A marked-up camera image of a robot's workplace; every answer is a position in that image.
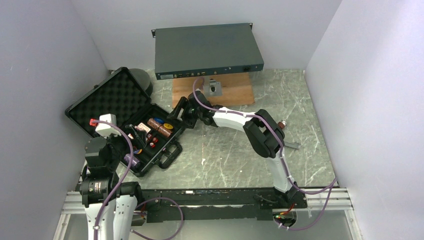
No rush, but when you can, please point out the black poker set case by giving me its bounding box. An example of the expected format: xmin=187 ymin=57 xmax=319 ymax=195
xmin=65 ymin=67 xmax=185 ymax=177

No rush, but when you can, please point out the playing card deck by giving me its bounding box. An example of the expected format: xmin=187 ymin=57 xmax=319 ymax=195
xmin=135 ymin=122 xmax=152 ymax=133

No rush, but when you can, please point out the orange black chip stack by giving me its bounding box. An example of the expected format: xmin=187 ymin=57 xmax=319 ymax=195
xmin=147 ymin=118 xmax=162 ymax=131

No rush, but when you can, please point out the blue button in case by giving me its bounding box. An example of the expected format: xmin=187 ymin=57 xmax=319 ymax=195
xmin=154 ymin=117 xmax=165 ymax=124

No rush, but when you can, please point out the grey flat strip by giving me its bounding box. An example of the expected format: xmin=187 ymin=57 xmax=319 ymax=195
xmin=284 ymin=141 xmax=301 ymax=149

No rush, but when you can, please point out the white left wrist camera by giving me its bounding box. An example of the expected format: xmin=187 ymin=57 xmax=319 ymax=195
xmin=89 ymin=113 xmax=122 ymax=138

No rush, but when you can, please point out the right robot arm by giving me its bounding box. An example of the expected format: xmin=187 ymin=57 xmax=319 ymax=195
xmin=168 ymin=90 xmax=297 ymax=208

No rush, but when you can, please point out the wooden base board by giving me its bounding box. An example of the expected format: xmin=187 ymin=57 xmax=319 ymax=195
xmin=171 ymin=72 xmax=255 ymax=108

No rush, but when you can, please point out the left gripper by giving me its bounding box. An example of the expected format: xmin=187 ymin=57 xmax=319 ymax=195
xmin=101 ymin=123 xmax=146 ymax=170

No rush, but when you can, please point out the metal stand post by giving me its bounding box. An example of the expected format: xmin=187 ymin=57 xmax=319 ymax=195
xmin=203 ymin=76 xmax=223 ymax=98

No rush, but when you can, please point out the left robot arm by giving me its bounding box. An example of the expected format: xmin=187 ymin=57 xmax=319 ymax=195
xmin=66 ymin=92 xmax=183 ymax=240

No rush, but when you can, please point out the orange dealer button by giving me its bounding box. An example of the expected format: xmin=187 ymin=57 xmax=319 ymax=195
xmin=163 ymin=123 xmax=174 ymax=130

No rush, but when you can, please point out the black round speaker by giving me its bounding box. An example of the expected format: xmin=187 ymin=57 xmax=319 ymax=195
xmin=129 ymin=68 xmax=153 ymax=97

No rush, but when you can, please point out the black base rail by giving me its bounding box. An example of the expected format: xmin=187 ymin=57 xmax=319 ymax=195
xmin=135 ymin=187 xmax=308 ymax=223

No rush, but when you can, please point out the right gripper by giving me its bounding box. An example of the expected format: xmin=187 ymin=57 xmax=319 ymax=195
xmin=167 ymin=97 xmax=202 ymax=129

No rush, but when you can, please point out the purple chip stack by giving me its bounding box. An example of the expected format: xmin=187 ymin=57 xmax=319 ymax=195
xmin=124 ymin=153 xmax=141 ymax=168

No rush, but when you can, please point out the dark teal rack device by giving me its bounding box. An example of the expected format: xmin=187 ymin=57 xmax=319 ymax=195
xmin=152 ymin=22 xmax=264 ymax=80

